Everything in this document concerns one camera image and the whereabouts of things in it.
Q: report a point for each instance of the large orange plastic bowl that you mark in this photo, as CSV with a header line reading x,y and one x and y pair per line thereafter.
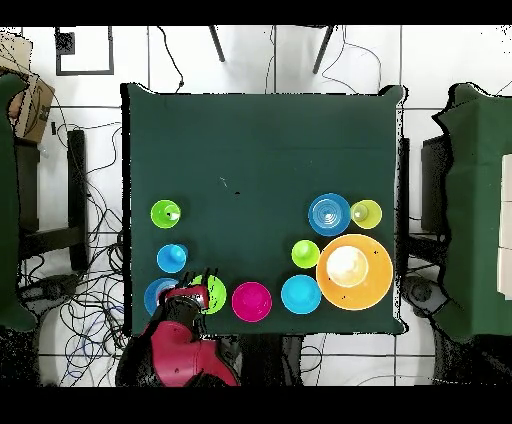
x,y
380,280

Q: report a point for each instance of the pale cardboard box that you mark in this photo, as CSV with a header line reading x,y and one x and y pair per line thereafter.
x,y
14,56

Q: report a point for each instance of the green plastic bowl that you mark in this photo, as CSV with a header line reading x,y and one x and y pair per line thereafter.
x,y
216,298

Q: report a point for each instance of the yellow plastic cup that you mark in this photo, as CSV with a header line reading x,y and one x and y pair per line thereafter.
x,y
372,218

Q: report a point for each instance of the light green plastic cup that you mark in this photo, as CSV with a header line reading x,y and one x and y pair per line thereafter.
x,y
306,258

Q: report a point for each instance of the blue plastic bowl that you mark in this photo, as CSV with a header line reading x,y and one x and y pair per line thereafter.
x,y
320,224
154,296

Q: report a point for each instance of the black equipment cabinet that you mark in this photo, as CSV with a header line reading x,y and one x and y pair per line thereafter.
x,y
434,180

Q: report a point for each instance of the dark green tablecloth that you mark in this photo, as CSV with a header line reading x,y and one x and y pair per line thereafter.
x,y
260,140

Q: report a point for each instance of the white box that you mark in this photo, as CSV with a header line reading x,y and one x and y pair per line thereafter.
x,y
506,240

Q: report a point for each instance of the grey floor stand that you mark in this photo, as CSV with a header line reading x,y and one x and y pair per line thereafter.
x,y
420,292

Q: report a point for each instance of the blue plastic cup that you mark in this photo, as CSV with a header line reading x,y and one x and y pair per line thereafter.
x,y
170,260

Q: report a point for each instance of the brown cardboard box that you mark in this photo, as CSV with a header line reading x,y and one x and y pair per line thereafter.
x,y
34,108

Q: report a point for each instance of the black floor frame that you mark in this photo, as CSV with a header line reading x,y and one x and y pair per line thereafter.
x,y
84,72

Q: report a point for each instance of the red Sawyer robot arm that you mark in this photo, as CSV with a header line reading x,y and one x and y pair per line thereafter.
x,y
176,348

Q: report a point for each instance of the black bench frame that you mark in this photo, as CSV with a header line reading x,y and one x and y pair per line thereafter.
x,y
76,180

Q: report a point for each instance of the black tripod leg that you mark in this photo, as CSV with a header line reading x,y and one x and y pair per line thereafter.
x,y
323,50
217,46

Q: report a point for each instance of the pink plastic bowl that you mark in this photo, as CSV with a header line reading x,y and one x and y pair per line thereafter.
x,y
252,302

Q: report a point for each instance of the green cloth side table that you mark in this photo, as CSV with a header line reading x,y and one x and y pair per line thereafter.
x,y
6,200
476,200

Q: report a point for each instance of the cyan plastic bowl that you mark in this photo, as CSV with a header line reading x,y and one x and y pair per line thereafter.
x,y
300,296

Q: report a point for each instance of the black knobbed floor stand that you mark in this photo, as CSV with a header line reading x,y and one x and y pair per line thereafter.
x,y
54,288

